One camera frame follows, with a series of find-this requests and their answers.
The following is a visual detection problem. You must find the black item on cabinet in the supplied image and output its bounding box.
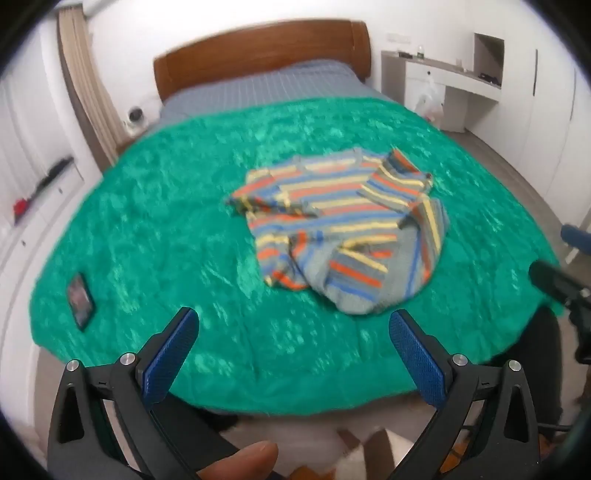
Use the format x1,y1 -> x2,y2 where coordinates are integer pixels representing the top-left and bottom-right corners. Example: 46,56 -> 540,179
29,156 -> 74,201

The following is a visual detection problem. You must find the grey checked bed sheet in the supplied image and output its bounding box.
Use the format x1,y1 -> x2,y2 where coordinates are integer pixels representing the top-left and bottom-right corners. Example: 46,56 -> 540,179
157,60 -> 385,127

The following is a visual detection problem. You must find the white low cabinet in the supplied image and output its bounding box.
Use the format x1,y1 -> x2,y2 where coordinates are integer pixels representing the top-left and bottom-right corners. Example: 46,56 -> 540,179
1,161 -> 102,300

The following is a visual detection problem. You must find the green bed cover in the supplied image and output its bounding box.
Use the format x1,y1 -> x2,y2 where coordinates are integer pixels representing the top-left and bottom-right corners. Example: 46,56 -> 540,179
29,98 -> 556,415

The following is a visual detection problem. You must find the wooden headboard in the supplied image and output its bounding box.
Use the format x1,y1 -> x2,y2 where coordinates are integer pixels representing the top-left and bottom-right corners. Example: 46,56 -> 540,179
153,19 -> 372,101

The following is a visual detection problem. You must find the white wardrobe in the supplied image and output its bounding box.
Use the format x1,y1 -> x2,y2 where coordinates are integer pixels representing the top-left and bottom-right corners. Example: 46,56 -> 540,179
467,1 -> 590,226

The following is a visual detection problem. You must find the white desk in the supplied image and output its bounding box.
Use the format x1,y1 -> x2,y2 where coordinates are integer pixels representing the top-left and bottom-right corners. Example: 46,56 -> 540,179
381,51 -> 501,132

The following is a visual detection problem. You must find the person's left hand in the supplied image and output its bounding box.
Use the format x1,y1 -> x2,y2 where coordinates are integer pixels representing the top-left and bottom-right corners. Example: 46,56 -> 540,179
197,441 -> 279,480

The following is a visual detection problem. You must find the blue chair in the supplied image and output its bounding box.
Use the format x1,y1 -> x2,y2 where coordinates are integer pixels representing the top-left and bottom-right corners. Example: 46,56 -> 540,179
560,224 -> 591,264

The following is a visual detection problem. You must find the white plastic bag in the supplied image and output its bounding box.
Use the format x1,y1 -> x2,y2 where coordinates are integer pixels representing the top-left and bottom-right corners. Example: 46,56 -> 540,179
414,78 -> 445,129

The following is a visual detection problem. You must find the beige curtain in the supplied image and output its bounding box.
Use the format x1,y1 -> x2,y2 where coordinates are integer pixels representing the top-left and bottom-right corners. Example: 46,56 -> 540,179
57,6 -> 128,172

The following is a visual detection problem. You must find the red item on cabinet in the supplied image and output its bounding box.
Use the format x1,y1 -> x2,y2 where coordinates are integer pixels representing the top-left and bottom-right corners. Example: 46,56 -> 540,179
13,198 -> 30,225

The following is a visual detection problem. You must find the black smartphone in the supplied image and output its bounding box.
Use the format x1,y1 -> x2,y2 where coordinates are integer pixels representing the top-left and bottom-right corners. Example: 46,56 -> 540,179
66,273 -> 96,331

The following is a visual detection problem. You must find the white round security camera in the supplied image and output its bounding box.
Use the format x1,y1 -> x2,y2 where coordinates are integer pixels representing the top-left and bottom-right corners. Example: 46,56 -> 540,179
125,106 -> 148,131

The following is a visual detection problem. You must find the striped knit sweater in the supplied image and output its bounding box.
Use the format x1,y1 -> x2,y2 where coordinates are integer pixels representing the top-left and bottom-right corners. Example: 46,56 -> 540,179
228,148 -> 449,315

